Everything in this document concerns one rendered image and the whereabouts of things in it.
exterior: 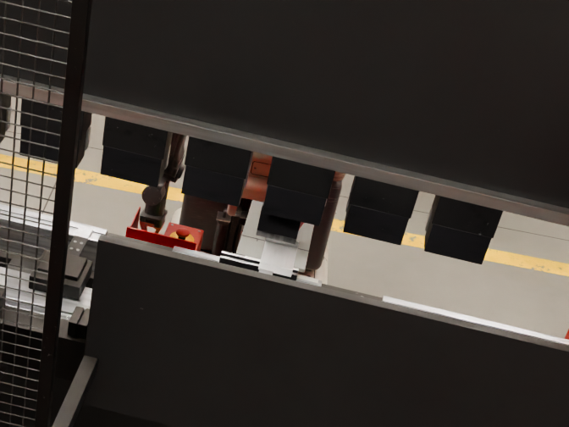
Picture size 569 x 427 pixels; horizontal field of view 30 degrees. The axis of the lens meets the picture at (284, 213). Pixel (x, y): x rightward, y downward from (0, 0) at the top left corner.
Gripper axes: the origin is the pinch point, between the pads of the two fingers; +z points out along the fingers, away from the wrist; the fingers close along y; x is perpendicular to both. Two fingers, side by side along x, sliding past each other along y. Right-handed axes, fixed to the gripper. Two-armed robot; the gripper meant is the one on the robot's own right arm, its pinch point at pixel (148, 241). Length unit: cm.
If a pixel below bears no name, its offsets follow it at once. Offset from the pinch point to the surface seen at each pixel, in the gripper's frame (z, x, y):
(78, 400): -3, 6, 103
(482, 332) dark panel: -34, 80, 99
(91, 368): -5, 6, 94
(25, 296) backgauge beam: -7, -16, 70
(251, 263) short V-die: -16, 32, 41
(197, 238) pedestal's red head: -4.3, 13.9, -0.4
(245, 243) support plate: -17.8, 29.3, 32.8
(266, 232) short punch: -25, 34, 42
